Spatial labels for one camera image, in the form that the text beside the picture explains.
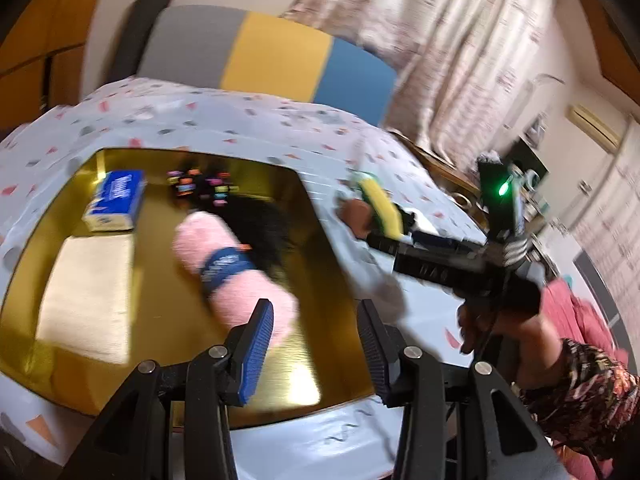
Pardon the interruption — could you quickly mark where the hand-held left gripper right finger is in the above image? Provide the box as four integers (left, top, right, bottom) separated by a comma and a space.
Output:
357, 299, 566, 480

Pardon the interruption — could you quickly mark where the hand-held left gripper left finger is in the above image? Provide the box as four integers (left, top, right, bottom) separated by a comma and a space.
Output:
60, 298, 275, 480

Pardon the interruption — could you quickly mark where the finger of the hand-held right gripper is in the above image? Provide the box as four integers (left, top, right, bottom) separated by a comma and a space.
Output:
367, 235, 488, 291
397, 207, 481, 255

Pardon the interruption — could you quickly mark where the yellow sponge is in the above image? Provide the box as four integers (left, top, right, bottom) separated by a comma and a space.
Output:
357, 172, 407, 238

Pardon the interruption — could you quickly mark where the brown round puff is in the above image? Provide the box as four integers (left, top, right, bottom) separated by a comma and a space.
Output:
337, 198, 373, 240

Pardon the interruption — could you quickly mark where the gold-lined storage box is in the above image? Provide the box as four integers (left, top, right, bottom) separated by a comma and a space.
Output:
0, 147, 376, 431

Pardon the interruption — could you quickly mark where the pink towel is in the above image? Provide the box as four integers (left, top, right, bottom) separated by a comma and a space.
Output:
172, 211, 298, 348

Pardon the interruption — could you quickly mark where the cream cloth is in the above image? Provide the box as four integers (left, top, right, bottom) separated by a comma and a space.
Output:
35, 234, 135, 365

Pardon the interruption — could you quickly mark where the blue tissue pack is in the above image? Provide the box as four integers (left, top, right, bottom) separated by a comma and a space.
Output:
81, 169, 147, 233

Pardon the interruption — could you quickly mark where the person's right forearm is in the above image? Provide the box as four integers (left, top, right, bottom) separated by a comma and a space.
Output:
515, 337, 640, 461

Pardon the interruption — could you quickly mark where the person's right hand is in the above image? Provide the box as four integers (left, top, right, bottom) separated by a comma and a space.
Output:
457, 302, 563, 390

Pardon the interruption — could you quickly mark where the black monitor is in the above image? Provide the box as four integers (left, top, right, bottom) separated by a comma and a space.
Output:
505, 140, 548, 181

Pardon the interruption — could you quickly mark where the wooden side table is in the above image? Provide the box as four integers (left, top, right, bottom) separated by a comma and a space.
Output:
390, 130, 481, 201

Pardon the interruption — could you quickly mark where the patterned curtain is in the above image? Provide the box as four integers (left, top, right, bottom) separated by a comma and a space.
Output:
282, 0, 558, 161

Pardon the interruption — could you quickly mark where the patterned plastic tablecloth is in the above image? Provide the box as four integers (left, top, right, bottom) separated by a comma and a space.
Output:
0, 76, 491, 480

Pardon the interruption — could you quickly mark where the grey yellow blue chair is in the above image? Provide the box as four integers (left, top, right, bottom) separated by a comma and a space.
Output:
137, 5, 398, 126

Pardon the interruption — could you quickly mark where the black rolled mat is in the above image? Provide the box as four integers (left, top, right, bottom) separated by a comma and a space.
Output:
114, 0, 171, 81

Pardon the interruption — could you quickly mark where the wooden wardrobe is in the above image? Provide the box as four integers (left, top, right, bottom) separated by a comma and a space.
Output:
0, 0, 116, 133

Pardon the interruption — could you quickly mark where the wall air conditioner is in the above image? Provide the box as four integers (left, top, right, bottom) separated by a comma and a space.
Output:
565, 104, 623, 151

